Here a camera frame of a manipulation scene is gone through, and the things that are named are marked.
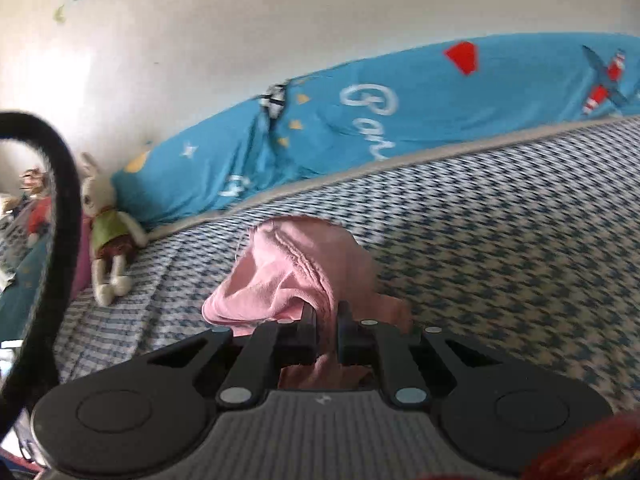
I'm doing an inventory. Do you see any plush rabbit toy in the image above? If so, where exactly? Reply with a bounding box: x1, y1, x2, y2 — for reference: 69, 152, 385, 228
80, 152, 148, 307

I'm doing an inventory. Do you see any purple moon plush pillow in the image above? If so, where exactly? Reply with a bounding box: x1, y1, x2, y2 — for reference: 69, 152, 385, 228
70, 215, 96, 303

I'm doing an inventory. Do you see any pink knit top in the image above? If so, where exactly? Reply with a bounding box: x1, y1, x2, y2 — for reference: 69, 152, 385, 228
201, 215, 413, 391

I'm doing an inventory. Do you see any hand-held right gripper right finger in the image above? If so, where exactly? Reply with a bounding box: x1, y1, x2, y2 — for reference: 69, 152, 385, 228
336, 301, 512, 409

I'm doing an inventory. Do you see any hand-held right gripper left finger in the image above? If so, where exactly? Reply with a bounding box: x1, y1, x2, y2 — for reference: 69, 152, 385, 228
135, 303, 319, 409

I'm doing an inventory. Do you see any houndstooth bed mat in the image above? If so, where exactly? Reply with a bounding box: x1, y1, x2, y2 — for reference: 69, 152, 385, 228
15, 116, 640, 471

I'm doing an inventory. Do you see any blue patterned pillow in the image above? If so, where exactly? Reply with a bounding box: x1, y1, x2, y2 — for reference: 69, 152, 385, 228
111, 32, 640, 226

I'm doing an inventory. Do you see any red clothed doll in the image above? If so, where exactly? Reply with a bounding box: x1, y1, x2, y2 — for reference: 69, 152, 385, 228
20, 167, 53, 246

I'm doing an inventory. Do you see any black cable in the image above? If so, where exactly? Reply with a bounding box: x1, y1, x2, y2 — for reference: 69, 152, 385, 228
0, 112, 83, 441

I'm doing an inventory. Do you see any teal pillow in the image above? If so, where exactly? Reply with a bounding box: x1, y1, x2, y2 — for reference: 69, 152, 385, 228
0, 232, 53, 348

